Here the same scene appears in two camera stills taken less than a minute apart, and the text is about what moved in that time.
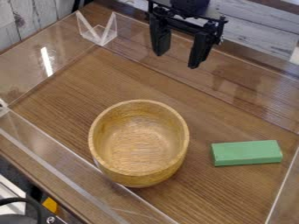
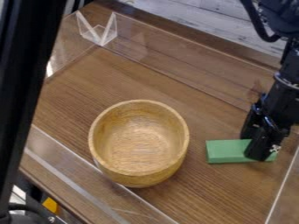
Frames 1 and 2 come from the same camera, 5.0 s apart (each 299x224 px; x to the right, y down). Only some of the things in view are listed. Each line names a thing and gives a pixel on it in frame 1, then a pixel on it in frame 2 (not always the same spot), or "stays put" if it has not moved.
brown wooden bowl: x=138 y=140 stays put
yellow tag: x=51 y=204 stays put
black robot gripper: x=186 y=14 → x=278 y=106
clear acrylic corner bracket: x=98 y=34 stays put
